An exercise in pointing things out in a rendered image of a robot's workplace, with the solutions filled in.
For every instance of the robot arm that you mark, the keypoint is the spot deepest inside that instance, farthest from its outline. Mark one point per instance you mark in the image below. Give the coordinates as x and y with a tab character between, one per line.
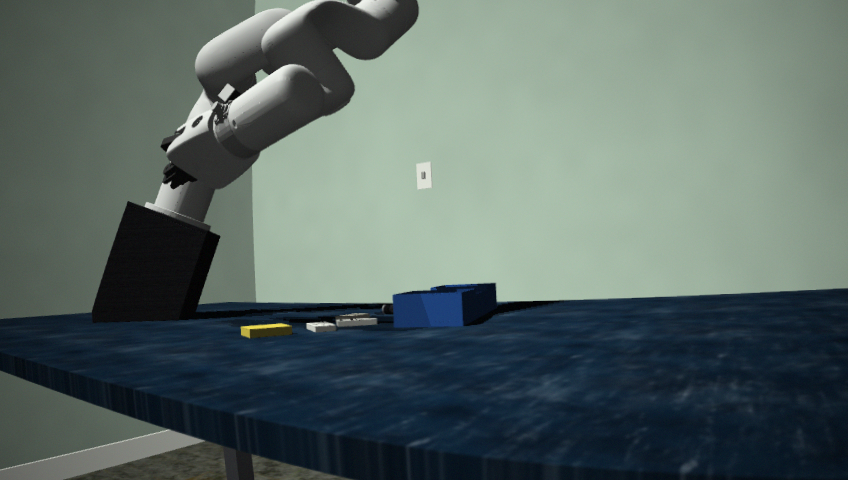
290	97

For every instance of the blue rack of bins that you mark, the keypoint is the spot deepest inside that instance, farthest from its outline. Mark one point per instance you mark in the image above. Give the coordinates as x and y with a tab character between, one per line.
444	306

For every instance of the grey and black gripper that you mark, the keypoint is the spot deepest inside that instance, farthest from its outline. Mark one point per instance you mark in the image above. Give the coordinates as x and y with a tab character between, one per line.
196	151

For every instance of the yellow sticky note pad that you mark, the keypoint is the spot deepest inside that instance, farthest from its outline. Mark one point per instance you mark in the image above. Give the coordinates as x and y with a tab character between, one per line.
266	330

